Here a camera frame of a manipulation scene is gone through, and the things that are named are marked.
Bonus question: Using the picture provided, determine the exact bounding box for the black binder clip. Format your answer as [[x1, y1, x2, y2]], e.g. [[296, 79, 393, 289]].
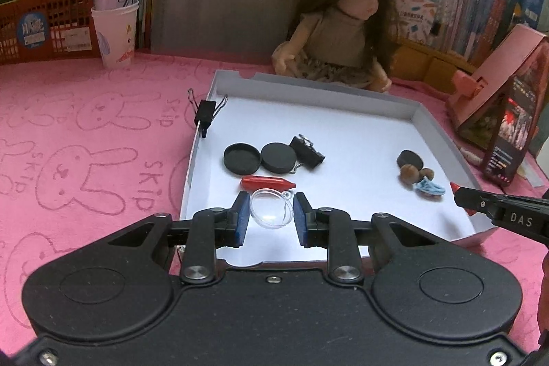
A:
[[187, 88, 229, 139], [289, 133, 326, 174]]

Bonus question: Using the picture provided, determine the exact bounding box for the yellow wooden drawer unit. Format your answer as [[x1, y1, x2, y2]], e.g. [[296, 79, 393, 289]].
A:
[[392, 38, 477, 90]]

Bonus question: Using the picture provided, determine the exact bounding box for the black round lid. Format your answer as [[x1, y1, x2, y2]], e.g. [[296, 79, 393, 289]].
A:
[[223, 143, 261, 174]]

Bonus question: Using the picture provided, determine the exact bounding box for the orange plastic crate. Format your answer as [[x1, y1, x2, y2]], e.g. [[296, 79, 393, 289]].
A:
[[0, 0, 104, 64]]

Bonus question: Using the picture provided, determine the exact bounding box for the pink bunny print cloth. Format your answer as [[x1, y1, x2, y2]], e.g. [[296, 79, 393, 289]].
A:
[[0, 49, 549, 366]]

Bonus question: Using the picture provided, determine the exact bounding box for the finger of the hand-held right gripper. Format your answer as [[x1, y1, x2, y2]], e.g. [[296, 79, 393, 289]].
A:
[[454, 187, 495, 222]]

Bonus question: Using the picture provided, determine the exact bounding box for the brown-haired doll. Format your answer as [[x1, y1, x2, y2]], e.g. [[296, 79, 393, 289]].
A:
[[271, 0, 401, 92]]

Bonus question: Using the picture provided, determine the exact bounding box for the small black round puck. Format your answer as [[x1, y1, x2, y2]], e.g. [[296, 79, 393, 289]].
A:
[[397, 150, 423, 168]]

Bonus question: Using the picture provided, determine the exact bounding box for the white cardboard box tray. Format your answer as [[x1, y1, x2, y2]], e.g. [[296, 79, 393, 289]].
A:
[[179, 69, 492, 267]]

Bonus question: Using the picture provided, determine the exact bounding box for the white paper cup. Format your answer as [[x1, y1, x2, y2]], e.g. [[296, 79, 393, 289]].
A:
[[91, 0, 140, 69]]

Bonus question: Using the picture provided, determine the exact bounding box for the small blue plastic toy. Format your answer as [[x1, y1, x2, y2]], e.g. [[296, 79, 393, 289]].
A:
[[414, 177, 447, 197]]

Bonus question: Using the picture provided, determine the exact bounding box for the pink plastic block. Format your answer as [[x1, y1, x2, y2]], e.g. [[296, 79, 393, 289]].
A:
[[450, 71, 490, 101]]

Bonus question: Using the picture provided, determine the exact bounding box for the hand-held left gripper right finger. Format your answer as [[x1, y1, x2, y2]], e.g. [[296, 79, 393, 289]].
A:
[[293, 192, 447, 286]]

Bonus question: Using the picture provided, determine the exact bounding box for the red tapered plastic piece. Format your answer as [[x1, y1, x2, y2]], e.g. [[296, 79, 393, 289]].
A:
[[241, 176, 296, 192]]

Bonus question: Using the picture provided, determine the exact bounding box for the white colourful printed box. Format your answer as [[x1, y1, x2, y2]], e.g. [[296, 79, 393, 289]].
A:
[[392, 0, 440, 47]]

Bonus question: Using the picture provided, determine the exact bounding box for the row of blue white books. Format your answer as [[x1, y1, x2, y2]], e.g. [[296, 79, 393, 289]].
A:
[[422, 0, 515, 64]]

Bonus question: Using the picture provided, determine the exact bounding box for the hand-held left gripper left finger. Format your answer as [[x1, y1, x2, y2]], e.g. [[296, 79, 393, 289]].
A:
[[107, 192, 252, 286]]

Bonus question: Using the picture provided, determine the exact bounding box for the pink box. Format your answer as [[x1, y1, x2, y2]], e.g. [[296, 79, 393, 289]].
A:
[[446, 23, 549, 156]]

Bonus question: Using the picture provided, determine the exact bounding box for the grey flat card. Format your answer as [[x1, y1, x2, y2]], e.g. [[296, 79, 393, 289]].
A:
[[517, 158, 545, 187]]

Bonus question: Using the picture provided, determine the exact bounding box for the clear plastic dome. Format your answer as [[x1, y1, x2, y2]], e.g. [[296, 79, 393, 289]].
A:
[[249, 188, 296, 228]]

